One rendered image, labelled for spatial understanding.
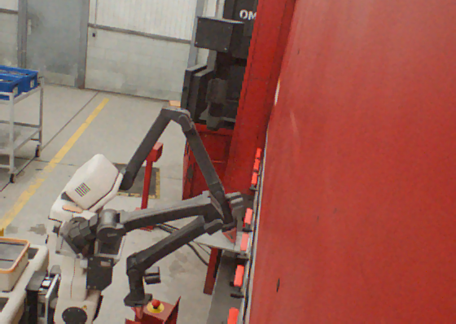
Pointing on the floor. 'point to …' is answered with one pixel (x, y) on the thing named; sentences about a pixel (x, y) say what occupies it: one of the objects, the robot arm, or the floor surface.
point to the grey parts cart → (10, 129)
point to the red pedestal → (149, 178)
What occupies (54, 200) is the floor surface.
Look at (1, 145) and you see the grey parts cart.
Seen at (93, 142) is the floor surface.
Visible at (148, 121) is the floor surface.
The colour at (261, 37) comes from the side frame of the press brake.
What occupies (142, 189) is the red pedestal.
